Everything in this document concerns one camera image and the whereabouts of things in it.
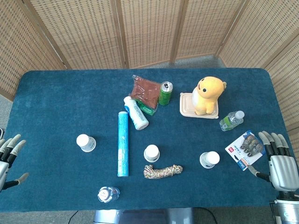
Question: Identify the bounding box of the light blue wrap roll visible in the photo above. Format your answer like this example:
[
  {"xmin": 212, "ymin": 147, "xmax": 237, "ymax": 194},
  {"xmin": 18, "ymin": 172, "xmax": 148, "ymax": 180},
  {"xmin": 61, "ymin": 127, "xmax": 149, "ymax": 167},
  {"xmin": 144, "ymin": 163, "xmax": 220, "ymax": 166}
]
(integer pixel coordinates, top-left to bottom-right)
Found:
[{"xmin": 117, "ymin": 111, "xmax": 130, "ymax": 177}]

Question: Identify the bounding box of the green-label water bottle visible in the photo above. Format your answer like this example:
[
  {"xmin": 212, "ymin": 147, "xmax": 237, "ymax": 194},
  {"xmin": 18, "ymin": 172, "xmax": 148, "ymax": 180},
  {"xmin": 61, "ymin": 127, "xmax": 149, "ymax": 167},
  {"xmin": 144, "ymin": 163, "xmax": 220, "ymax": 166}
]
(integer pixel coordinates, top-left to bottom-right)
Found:
[{"xmin": 219, "ymin": 110, "xmax": 245, "ymax": 132}]

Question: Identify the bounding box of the green snack package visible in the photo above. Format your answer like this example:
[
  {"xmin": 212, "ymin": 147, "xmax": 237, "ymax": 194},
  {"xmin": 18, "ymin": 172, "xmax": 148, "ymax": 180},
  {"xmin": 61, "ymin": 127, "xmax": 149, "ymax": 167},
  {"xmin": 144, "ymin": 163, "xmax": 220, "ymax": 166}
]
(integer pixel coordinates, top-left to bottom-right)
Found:
[{"xmin": 135, "ymin": 99, "xmax": 157, "ymax": 117}]

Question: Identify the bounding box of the green drink can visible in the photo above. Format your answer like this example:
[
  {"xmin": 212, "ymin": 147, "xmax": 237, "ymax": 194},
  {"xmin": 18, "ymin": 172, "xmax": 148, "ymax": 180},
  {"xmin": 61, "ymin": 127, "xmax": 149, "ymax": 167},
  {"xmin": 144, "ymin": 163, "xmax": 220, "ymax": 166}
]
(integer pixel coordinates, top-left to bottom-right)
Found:
[{"xmin": 158, "ymin": 81, "xmax": 174, "ymax": 106}]

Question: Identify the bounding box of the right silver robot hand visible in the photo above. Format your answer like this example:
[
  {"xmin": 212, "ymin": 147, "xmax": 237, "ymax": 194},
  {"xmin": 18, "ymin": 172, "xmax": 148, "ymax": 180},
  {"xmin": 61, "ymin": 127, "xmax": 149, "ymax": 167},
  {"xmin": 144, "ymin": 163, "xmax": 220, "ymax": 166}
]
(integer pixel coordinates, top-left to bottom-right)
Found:
[{"xmin": 248, "ymin": 130, "xmax": 298, "ymax": 192}]

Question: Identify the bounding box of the blue table cloth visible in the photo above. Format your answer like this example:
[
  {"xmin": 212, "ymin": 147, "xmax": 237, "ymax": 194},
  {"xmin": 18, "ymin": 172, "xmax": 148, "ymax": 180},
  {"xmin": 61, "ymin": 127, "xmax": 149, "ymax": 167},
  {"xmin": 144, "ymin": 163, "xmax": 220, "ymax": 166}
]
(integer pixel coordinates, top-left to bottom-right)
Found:
[{"xmin": 0, "ymin": 68, "xmax": 299, "ymax": 212}]

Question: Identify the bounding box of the yellow plush toy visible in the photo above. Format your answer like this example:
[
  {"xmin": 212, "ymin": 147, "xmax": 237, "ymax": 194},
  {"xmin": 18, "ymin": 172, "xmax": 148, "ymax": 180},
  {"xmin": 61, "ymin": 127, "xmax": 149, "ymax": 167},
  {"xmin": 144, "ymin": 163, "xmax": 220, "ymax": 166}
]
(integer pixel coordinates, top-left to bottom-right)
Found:
[{"xmin": 192, "ymin": 76, "xmax": 227, "ymax": 116}]

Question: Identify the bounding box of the beige lidded lunch box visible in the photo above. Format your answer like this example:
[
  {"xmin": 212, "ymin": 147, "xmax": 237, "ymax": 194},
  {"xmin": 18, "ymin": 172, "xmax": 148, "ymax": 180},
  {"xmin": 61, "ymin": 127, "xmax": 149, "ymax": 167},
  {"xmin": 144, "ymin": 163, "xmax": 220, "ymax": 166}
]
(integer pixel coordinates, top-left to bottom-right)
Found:
[{"xmin": 179, "ymin": 92, "xmax": 220, "ymax": 119}]

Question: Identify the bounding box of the clear white-cap water bottle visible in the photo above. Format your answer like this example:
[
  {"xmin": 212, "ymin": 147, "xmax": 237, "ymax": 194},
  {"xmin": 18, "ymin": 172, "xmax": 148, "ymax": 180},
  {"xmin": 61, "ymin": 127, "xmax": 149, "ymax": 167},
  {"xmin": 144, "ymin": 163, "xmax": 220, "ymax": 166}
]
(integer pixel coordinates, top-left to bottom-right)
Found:
[{"xmin": 97, "ymin": 186, "xmax": 121, "ymax": 203}]

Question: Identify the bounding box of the carded binder clips pack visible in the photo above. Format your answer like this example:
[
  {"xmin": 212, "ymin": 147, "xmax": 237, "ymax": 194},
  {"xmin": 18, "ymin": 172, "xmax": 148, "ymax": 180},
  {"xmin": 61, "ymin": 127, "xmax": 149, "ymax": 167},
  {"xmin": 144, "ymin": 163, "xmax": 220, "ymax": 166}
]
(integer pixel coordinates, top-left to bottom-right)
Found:
[{"xmin": 225, "ymin": 130, "xmax": 268, "ymax": 171}]

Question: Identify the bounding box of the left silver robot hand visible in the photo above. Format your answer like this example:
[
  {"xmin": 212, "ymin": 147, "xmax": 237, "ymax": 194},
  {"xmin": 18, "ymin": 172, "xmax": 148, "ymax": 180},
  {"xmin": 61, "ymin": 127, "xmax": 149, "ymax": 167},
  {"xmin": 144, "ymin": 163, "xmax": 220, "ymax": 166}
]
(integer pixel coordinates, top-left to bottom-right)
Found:
[{"xmin": 0, "ymin": 134, "xmax": 30, "ymax": 192}]

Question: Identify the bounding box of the woven bamboo folding screen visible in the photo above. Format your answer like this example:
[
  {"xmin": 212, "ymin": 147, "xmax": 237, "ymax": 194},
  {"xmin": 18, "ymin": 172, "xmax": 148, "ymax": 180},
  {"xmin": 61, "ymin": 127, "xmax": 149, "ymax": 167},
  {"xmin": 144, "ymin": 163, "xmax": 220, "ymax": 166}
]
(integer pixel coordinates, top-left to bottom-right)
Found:
[{"xmin": 0, "ymin": 0, "xmax": 299, "ymax": 166}]

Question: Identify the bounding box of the black floor cable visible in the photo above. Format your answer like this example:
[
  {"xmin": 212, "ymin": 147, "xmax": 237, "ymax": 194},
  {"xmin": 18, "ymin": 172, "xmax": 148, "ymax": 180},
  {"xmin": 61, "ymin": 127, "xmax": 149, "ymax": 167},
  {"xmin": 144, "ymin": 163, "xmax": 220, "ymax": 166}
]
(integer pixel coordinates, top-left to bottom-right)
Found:
[{"xmin": 69, "ymin": 210, "xmax": 80, "ymax": 224}]

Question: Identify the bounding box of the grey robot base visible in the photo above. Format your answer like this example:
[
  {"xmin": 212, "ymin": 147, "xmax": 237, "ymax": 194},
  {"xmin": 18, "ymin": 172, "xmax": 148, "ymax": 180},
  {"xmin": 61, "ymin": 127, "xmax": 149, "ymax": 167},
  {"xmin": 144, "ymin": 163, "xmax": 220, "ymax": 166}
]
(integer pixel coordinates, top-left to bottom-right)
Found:
[{"xmin": 93, "ymin": 208, "xmax": 194, "ymax": 224}]

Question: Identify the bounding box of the white blue-print plastic bottle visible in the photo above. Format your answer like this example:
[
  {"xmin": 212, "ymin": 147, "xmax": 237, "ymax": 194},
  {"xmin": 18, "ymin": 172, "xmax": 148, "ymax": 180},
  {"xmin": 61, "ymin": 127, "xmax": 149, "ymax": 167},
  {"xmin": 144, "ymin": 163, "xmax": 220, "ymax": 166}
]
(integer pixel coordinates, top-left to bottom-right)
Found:
[{"xmin": 123, "ymin": 96, "xmax": 150, "ymax": 131}]

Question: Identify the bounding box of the multicolour rope bundle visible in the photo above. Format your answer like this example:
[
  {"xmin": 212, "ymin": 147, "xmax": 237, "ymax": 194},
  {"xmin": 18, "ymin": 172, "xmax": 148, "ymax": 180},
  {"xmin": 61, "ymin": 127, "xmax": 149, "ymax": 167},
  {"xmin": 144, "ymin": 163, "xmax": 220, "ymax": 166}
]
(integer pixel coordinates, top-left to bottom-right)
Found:
[{"xmin": 143, "ymin": 164, "xmax": 184, "ymax": 180}]

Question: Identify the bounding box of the brown snack clear package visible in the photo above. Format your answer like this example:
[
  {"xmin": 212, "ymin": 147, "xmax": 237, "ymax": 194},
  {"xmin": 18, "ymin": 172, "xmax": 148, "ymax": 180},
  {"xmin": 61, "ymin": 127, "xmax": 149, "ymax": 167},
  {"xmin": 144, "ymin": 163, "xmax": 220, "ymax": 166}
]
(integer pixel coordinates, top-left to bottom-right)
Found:
[{"xmin": 129, "ymin": 74, "xmax": 162, "ymax": 110}]

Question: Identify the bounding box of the white printed paper cup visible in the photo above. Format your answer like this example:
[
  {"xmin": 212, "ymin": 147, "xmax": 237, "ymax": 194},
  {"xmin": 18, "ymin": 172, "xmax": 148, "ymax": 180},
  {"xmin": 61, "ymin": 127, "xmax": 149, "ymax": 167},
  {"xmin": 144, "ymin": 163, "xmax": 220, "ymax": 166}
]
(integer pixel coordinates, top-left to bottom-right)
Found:
[
  {"xmin": 199, "ymin": 151, "xmax": 221, "ymax": 168},
  {"xmin": 143, "ymin": 144, "xmax": 161, "ymax": 162},
  {"xmin": 76, "ymin": 134, "xmax": 97, "ymax": 153}
]

